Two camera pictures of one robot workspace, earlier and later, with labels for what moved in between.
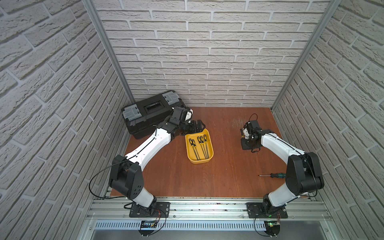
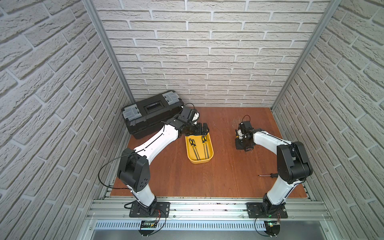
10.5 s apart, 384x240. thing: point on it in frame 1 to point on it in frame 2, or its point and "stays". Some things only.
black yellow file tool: [202, 142] stays
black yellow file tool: [193, 144] stays
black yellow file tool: [205, 141] stays
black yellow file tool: [201, 141] to [195, 145]
